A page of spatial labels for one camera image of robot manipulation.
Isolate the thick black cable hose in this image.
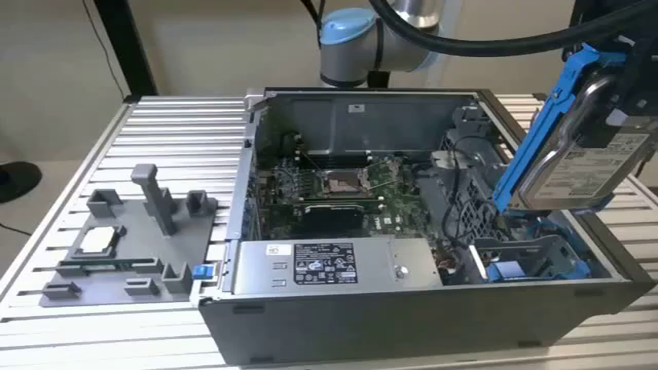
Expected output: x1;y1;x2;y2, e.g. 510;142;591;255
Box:
367;0;627;59

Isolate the disk drive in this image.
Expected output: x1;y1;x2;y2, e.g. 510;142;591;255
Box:
491;42;651;214

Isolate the silver CPU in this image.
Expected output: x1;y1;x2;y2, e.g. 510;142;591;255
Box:
81;227;123;254

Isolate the silver power supply unit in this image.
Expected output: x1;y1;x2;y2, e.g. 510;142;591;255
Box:
230;237;446;293

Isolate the black open PC case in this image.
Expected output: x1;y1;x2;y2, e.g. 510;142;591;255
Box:
188;86;658;365

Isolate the black round stand base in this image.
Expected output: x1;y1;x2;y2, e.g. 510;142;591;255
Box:
0;161;43;204

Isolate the perforated metal disk bay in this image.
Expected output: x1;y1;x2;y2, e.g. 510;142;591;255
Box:
415;126;522;248

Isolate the blue plastic bay carrier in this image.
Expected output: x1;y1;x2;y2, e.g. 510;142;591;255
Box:
486;261;529;284

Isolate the CPU socket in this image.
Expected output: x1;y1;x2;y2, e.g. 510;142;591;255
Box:
320;167;374;196

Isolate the green RAM stick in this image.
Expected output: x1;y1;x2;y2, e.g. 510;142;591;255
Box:
57;258;156;271

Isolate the green motherboard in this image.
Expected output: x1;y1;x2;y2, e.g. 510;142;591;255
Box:
254;153;448;242

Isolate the grey parts rack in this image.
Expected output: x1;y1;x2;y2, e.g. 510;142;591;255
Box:
39;163;223;309

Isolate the black metal frame post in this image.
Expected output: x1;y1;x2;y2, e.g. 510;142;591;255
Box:
95;0;159;98

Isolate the thin black wall cable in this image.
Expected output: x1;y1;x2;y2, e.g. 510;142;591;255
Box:
81;0;129;102

